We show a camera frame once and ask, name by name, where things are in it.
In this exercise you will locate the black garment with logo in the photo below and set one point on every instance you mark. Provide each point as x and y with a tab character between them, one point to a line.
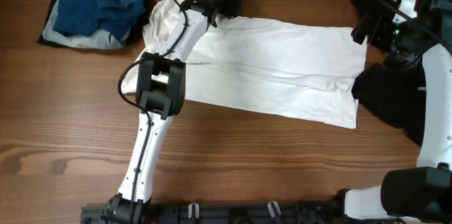
414	95

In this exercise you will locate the white Puma t-shirt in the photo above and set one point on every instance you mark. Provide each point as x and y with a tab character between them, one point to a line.
262	65

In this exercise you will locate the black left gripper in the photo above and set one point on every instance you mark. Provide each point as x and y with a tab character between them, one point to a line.
232	3

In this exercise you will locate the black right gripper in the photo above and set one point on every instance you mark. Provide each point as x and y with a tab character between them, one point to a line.
380	37

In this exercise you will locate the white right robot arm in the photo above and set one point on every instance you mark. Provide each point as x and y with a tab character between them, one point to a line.
421	193

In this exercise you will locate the black folded garment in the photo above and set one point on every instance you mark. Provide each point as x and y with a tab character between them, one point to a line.
136	29

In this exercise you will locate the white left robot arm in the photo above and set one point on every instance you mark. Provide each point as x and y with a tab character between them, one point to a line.
160	93

